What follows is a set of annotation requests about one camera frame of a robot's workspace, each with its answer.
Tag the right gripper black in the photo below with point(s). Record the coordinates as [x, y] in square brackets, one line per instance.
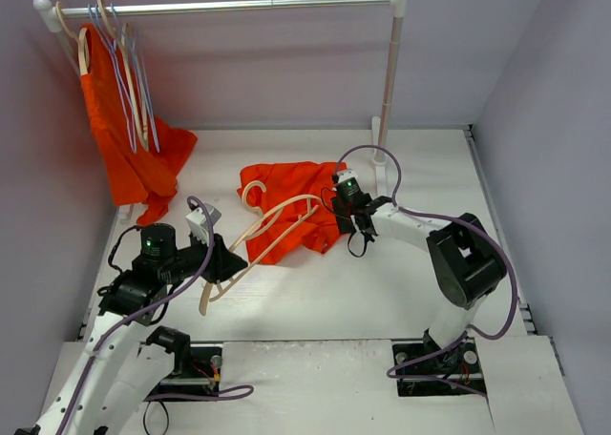
[363, 219]

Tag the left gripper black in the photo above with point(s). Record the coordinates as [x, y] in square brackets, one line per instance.
[218, 258]

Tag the orange t shirt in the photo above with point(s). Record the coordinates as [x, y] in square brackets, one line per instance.
[304, 223]

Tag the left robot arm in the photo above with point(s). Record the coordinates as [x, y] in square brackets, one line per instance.
[129, 354]

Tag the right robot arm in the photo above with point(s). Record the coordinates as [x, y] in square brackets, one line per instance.
[465, 262]

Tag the hanging orange shirt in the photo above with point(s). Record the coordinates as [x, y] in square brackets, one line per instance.
[146, 177]

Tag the beige hanger under shirt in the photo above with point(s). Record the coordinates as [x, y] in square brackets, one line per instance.
[82, 53]

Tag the white metal clothes rack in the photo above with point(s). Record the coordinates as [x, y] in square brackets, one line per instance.
[53, 17]

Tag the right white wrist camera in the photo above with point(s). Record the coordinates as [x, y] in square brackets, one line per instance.
[344, 175]

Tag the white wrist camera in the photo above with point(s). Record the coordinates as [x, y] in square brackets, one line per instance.
[344, 175]
[198, 222]

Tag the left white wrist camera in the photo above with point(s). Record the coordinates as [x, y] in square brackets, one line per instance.
[198, 222]

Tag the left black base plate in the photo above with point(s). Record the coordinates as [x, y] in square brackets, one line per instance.
[200, 376]

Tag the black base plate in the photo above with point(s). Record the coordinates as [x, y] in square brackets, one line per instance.
[454, 373]
[200, 376]

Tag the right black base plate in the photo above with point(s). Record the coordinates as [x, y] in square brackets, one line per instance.
[454, 373]

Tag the lilac wire hanger right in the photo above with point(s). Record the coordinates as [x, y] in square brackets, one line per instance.
[138, 87]

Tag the lilac wire hanger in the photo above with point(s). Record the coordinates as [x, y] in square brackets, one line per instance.
[138, 87]
[111, 47]

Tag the lilac wire hanger left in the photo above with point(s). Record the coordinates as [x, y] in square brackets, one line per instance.
[111, 47]

